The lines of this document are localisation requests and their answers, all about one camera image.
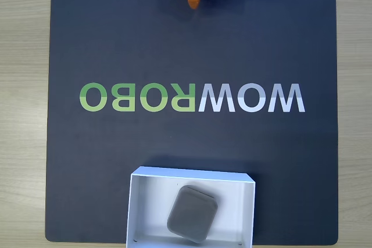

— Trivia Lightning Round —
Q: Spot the white cardboard box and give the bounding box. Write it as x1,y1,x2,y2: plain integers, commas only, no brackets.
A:
125,166,256,248

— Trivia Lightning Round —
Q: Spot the grey rounded square case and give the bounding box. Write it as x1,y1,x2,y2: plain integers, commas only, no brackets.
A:
166,184,219,245

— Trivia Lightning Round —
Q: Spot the dark mat with WOWROBO print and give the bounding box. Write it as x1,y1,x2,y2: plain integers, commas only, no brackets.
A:
44,0,339,245

